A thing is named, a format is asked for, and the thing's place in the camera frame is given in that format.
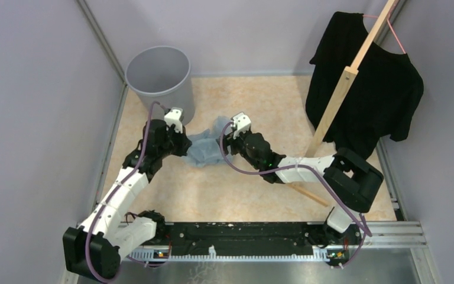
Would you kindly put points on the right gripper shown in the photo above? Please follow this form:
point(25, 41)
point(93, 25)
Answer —
point(227, 140)

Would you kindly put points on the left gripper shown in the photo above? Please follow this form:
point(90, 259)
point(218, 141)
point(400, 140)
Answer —
point(184, 142)

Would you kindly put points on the light blue plastic trash bag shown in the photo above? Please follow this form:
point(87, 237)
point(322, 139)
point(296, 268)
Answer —
point(205, 150)

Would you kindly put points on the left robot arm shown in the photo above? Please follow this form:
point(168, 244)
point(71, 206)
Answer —
point(95, 248)

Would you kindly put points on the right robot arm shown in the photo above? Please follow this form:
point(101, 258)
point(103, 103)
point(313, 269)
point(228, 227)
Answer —
point(349, 179)

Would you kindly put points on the grey plastic trash bin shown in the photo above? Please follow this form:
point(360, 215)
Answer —
point(163, 74)

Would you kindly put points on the wooden clothes stand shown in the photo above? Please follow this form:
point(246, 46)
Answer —
point(348, 76)

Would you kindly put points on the black t-shirt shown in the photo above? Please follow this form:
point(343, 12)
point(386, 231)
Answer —
point(381, 101)

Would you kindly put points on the pink clothes hanger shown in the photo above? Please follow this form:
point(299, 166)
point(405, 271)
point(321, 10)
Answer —
point(395, 33)

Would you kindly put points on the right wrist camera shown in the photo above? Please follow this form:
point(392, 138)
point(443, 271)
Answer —
point(241, 123)

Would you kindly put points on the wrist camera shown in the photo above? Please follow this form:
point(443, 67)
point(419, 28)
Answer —
point(174, 118)
point(241, 123)

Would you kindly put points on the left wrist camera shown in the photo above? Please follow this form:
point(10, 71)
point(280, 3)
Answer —
point(174, 118)

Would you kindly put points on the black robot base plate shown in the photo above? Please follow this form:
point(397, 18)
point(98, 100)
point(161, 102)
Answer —
point(249, 238)

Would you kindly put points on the grey slotted cable duct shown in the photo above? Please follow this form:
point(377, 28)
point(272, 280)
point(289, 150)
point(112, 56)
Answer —
point(150, 255)

